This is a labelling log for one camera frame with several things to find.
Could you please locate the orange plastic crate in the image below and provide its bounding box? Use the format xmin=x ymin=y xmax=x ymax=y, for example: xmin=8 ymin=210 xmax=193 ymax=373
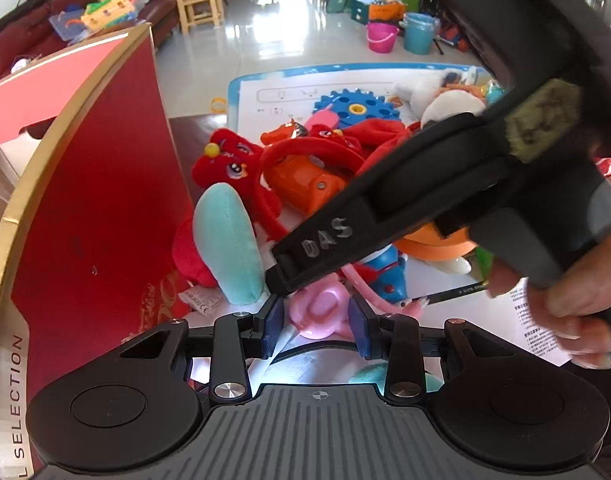
xmin=370 ymin=2 xmax=406 ymax=23

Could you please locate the orange round plastic toy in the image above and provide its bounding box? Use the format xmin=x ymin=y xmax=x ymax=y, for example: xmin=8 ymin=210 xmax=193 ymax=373
xmin=393 ymin=220 xmax=481 ymax=263

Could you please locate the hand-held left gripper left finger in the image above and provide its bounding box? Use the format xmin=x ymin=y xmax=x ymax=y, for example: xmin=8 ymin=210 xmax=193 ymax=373
xmin=120 ymin=294 xmax=287 ymax=407

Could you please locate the black bag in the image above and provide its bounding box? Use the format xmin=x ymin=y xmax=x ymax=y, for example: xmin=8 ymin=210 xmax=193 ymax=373
xmin=0 ymin=0 xmax=56 ymax=41

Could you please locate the red dragon plush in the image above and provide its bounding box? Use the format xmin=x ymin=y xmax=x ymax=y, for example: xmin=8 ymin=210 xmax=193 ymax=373
xmin=173 ymin=127 xmax=286 ymax=288

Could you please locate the red toy vehicle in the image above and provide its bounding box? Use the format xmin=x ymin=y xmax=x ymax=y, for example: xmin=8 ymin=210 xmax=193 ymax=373
xmin=438 ymin=20 xmax=469 ymax=53

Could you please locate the red cardboard box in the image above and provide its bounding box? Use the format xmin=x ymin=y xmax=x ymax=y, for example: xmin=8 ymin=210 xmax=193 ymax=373
xmin=0 ymin=22 xmax=196 ymax=480

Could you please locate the white instruction sheet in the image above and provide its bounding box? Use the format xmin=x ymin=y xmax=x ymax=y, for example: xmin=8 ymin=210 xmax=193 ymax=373
xmin=500 ymin=285 xmax=576 ymax=367

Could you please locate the yellow toy building set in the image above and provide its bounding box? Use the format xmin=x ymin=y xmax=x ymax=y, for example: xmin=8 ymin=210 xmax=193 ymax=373
xmin=80 ymin=0 xmax=136 ymax=31

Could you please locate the red plush headband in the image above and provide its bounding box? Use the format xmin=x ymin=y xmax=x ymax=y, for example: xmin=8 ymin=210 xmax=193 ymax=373
xmin=258 ymin=117 xmax=416 ymax=181

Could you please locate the small wooden chair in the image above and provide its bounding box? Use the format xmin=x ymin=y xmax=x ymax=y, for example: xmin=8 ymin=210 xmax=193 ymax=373
xmin=170 ymin=0 xmax=226 ymax=35

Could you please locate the blue-edged white play mat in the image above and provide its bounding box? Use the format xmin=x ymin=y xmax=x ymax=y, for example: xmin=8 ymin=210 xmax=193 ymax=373
xmin=227 ymin=62 xmax=491 ymax=136

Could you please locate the person's right hand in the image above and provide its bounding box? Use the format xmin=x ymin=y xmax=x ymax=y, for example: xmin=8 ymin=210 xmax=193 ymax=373
xmin=487 ymin=240 xmax=611 ymax=371

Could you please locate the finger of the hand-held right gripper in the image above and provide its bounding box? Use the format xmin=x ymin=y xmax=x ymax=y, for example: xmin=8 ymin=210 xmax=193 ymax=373
xmin=266 ymin=264 xmax=299 ymax=297

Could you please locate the pink plastic bucket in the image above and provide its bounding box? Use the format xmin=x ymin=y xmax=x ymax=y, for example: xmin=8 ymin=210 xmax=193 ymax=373
xmin=366 ymin=22 xmax=400 ymax=54

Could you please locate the teal plush toy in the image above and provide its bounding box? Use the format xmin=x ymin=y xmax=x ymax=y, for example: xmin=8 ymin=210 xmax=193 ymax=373
xmin=192 ymin=182 xmax=266 ymax=306

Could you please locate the maroon leather sofa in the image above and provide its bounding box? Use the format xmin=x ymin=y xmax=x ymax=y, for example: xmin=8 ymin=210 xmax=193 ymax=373
xmin=0 ymin=0 xmax=179 ymax=83

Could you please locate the clear plastic storage box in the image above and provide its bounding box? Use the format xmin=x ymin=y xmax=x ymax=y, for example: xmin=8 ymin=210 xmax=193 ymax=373
xmin=48 ymin=10 xmax=99 ymax=43

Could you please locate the blue plastic toy figure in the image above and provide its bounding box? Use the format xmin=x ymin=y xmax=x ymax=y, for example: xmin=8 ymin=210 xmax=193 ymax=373
xmin=358 ymin=247 xmax=411 ymax=311

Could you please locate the pink toy stethoscope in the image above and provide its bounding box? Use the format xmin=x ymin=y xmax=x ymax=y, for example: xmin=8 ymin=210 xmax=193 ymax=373
xmin=273 ymin=265 xmax=429 ymax=361

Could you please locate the blue toy gear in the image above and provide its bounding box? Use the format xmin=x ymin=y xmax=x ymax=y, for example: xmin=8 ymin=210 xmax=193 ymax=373
xmin=313 ymin=87 xmax=403 ymax=128

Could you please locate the white plush toy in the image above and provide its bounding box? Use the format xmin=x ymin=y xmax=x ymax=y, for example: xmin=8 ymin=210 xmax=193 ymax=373
xmin=419 ymin=91 xmax=489 ymax=131
xmin=393 ymin=67 xmax=486 ymax=106

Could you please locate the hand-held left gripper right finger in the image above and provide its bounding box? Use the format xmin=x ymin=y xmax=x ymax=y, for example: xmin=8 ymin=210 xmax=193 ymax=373
xmin=348 ymin=294 xmax=491 ymax=407

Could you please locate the teal plastic bucket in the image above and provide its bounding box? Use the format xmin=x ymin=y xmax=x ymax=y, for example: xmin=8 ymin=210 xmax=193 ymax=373
xmin=403 ymin=11 xmax=435 ymax=56

